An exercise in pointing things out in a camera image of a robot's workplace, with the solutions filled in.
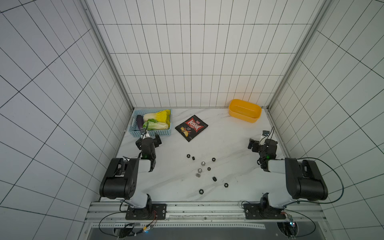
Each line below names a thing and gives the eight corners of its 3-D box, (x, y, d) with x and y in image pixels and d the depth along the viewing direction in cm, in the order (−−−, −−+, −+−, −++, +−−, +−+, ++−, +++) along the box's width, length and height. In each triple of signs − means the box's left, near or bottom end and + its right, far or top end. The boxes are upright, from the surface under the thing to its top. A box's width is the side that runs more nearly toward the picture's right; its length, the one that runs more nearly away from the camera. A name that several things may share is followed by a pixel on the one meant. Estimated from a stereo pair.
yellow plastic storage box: (227, 118, 115) (228, 114, 111) (229, 102, 127) (230, 97, 123) (259, 124, 111) (262, 120, 108) (258, 106, 123) (260, 102, 120)
